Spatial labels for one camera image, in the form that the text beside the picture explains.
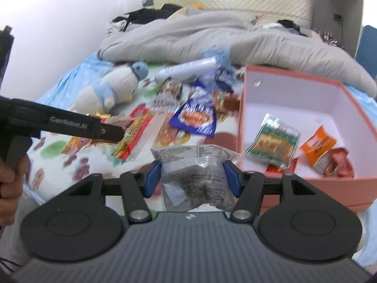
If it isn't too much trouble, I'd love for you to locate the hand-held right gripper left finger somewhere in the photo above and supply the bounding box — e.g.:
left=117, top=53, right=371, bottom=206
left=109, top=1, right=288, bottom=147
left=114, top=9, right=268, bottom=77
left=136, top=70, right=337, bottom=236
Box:
left=57, top=160, right=162, bottom=224

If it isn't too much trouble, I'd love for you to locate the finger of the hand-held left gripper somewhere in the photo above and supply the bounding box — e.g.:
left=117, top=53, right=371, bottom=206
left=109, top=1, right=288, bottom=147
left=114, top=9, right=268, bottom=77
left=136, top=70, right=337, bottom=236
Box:
left=98, top=122, right=125, bottom=143

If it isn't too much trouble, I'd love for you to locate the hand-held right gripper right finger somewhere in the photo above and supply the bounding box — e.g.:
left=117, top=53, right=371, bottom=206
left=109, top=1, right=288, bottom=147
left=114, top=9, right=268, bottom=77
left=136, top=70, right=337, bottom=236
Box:
left=222, top=160, right=329, bottom=223

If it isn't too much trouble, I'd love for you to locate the red yellow clear snack packet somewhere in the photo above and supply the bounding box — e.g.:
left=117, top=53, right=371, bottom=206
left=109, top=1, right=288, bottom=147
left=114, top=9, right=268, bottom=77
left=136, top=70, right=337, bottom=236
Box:
left=112, top=106, right=168, bottom=162

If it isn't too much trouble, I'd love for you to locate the grey clear snack packet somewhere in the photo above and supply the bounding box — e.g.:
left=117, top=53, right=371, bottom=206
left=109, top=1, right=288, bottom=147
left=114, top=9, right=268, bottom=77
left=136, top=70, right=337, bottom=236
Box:
left=150, top=144, right=243, bottom=213

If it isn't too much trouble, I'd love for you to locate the shiny red snack packet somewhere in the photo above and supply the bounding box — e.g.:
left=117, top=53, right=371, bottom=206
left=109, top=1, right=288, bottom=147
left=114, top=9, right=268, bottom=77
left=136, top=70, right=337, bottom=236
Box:
left=266, top=158, right=299, bottom=174

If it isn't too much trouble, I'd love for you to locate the green snack packet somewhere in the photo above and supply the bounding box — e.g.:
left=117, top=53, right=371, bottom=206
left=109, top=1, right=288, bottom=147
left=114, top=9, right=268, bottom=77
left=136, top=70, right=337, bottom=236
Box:
left=245, top=113, right=301, bottom=170

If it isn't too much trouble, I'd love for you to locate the pink cardboard box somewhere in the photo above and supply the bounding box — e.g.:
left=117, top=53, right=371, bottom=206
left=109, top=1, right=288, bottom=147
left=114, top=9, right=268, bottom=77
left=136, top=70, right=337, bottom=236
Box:
left=236, top=64, right=377, bottom=213

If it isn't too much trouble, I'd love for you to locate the crinkled red snack packet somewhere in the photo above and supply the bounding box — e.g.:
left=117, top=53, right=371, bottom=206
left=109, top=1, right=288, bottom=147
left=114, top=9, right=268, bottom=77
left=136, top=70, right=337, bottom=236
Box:
left=322, top=147, right=356, bottom=179

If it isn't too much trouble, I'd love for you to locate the person's left hand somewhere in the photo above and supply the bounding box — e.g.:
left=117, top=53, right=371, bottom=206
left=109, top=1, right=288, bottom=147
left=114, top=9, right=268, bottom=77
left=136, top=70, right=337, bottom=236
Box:
left=0, top=155, right=31, bottom=226

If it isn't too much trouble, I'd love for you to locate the orange brown snack packet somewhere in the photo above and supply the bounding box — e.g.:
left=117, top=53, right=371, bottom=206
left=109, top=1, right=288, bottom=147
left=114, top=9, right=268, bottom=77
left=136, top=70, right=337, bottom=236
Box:
left=60, top=137, right=98, bottom=155

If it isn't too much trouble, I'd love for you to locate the white blue plush toy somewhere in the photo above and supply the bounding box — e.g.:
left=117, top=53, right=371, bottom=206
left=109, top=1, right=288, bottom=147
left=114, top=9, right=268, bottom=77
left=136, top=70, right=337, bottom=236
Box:
left=69, top=61, right=149, bottom=115

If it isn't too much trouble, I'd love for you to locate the blue snack packet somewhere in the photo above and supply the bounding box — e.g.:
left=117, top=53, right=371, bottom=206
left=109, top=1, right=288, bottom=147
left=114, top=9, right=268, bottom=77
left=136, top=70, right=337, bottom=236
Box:
left=168, top=87, right=218, bottom=138

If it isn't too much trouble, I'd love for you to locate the dark red snack packet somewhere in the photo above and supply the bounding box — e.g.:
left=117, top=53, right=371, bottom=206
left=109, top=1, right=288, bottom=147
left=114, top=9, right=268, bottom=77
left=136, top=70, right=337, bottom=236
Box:
left=213, top=90, right=244, bottom=114

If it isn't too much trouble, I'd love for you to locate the white tube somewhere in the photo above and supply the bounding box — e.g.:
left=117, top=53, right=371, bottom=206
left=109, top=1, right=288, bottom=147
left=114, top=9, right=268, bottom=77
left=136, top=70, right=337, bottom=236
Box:
left=155, top=58, right=217, bottom=82

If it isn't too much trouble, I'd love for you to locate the black bag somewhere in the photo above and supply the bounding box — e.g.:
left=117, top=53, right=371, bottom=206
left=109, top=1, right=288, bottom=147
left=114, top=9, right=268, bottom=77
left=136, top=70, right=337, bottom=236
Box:
left=112, top=4, right=183, bottom=32

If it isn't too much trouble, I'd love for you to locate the crumpled blue plastic bag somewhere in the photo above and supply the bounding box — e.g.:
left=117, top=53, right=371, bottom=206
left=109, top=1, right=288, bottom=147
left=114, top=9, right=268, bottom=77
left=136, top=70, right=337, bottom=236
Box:
left=202, top=47, right=245, bottom=95

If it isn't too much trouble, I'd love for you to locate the grey blanket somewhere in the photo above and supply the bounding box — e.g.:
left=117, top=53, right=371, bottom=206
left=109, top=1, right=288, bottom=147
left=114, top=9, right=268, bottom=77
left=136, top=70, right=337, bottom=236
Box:
left=97, top=6, right=377, bottom=99

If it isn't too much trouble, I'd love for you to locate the black clothing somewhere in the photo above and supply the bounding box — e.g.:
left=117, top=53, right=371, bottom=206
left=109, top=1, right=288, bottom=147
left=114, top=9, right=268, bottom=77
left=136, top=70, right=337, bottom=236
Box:
left=277, top=19, right=313, bottom=37

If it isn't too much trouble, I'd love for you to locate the group of small bottles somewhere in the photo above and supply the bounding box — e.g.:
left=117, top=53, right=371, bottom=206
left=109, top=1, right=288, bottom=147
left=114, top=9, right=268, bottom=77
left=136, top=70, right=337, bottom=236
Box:
left=321, top=29, right=345, bottom=48

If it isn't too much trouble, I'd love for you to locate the blue board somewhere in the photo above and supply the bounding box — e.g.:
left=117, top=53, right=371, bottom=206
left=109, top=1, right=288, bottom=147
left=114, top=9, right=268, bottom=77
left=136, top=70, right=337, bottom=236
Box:
left=353, top=25, right=377, bottom=80

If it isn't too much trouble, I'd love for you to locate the black cable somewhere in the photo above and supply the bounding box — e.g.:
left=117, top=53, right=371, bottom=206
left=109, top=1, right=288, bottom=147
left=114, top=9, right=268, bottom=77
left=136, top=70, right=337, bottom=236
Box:
left=0, top=258, right=20, bottom=271

